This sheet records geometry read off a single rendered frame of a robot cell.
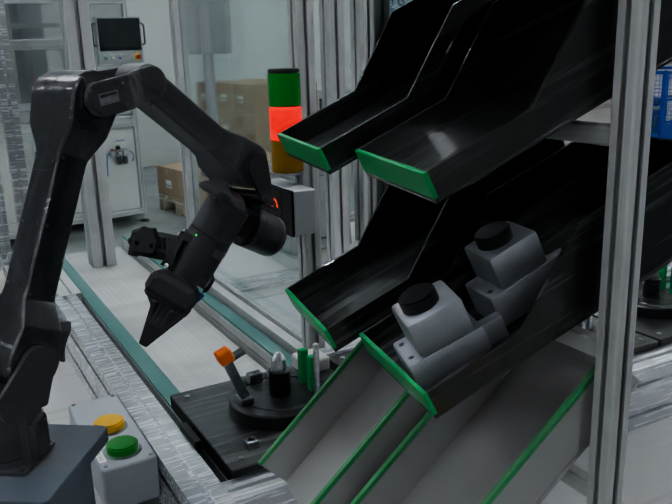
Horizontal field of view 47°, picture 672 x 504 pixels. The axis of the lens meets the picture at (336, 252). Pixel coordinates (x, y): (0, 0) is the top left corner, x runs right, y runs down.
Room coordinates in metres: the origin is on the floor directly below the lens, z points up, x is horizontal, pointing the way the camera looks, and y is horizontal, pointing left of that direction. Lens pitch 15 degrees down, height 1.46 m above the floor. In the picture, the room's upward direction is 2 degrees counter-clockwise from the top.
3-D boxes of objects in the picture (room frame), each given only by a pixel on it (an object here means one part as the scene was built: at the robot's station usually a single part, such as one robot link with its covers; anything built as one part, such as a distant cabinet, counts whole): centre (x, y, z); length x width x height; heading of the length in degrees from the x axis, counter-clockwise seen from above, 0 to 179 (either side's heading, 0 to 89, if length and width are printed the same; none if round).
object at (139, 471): (0.95, 0.31, 0.93); 0.21 x 0.07 x 0.06; 29
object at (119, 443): (0.88, 0.28, 0.96); 0.04 x 0.04 x 0.02
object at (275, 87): (1.20, 0.07, 1.38); 0.05 x 0.05 x 0.05
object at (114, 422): (0.95, 0.31, 0.96); 0.04 x 0.04 x 0.02
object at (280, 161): (1.20, 0.07, 1.28); 0.05 x 0.05 x 0.05
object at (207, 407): (0.97, 0.08, 0.96); 0.24 x 0.24 x 0.02; 29
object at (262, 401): (0.97, 0.08, 0.98); 0.14 x 0.14 x 0.02
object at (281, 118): (1.20, 0.07, 1.33); 0.05 x 0.05 x 0.05
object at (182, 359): (1.25, 0.21, 0.91); 0.84 x 0.28 x 0.10; 29
